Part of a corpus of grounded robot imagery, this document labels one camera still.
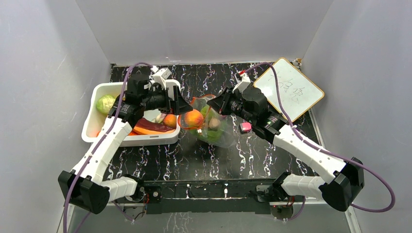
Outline purple cable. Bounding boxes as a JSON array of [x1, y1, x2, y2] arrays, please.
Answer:
[[63, 62, 155, 233], [236, 62, 396, 214]]

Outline white plastic bin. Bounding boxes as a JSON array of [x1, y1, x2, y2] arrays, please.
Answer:
[[81, 82, 180, 147]]

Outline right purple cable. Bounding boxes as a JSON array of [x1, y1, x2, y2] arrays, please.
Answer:
[[236, 62, 396, 214]]

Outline green leafy vegetable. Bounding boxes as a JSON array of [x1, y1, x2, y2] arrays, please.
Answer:
[[189, 129, 224, 145]]

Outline garlic bulb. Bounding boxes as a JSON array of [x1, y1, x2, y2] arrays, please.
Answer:
[[208, 117, 221, 131]]

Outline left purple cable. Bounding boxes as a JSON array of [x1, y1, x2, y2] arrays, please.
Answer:
[[63, 62, 155, 233]]

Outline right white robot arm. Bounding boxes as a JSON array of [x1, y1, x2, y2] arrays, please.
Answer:
[[207, 87, 364, 212]]

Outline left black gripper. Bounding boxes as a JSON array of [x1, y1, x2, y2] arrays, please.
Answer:
[[141, 85, 192, 116]]

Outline small pink eraser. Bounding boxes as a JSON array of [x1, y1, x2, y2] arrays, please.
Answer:
[[240, 122, 252, 134]]

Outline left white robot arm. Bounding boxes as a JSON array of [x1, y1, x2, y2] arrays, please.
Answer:
[[58, 74, 192, 214]]

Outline small whiteboard yellow frame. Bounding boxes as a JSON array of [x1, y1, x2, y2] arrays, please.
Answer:
[[253, 58, 325, 121]]

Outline clear zip top bag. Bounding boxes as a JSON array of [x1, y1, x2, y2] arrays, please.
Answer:
[[177, 94, 235, 148]]

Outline green cabbage head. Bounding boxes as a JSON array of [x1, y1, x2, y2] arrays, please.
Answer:
[[200, 105, 219, 123]]

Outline pale green cabbage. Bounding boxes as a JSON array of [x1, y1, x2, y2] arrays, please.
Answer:
[[95, 95, 116, 115]]

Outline purple eggplant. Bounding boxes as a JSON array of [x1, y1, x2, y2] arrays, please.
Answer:
[[154, 113, 167, 124]]

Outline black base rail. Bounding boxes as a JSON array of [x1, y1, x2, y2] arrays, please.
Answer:
[[66, 178, 323, 216]]

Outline peach fruit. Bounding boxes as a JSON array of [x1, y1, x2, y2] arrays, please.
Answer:
[[184, 109, 204, 128]]

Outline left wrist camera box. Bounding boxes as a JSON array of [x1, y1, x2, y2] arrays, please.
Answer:
[[150, 66, 172, 90]]

